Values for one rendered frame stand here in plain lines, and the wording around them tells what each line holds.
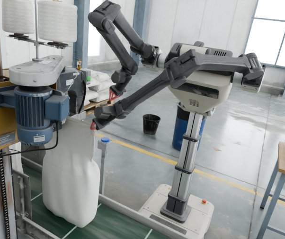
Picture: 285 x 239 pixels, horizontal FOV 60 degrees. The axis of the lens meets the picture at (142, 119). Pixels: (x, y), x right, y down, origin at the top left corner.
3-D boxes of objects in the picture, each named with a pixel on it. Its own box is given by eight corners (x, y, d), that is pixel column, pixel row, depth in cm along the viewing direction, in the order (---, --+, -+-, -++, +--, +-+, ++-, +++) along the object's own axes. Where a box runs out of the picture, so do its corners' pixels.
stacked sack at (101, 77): (111, 80, 500) (112, 73, 495) (98, 83, 463) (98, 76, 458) (85, 74, 527) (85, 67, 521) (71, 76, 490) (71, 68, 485)
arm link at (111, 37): (111, 16, 102) (93, 8, 106) (102, 27, 101) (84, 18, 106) (141, 68, 141) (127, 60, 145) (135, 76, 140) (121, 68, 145)
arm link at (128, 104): (189, 80, 103) (182, 59, 106) (181, 78, 99) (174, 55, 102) (124, 121, 130) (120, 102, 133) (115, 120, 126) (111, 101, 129)
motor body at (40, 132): (60, 140, 119) (60, 89, 110) (33, 151, 106) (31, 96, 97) (37, 130, 125) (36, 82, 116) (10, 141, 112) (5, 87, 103)
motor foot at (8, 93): (32, 107, 113) (32, 88, 110) (9, 114, 103) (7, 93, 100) (19, 102, 117) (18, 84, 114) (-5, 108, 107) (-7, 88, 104)
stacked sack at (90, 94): (100, 98, 462) (100, 90, 457) (76, 106, 406) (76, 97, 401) (81, 93, 478) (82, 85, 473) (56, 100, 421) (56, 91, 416)
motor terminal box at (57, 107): (70, 119, 116) (70, 95, 112) (62, 127, 106) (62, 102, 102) (52, 117, 116) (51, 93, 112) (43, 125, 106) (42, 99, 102)
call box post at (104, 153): (101, 230, 208) (107, 147, 180) (98, 232, 205) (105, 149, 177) (98, 228, 209) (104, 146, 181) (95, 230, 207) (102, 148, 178)
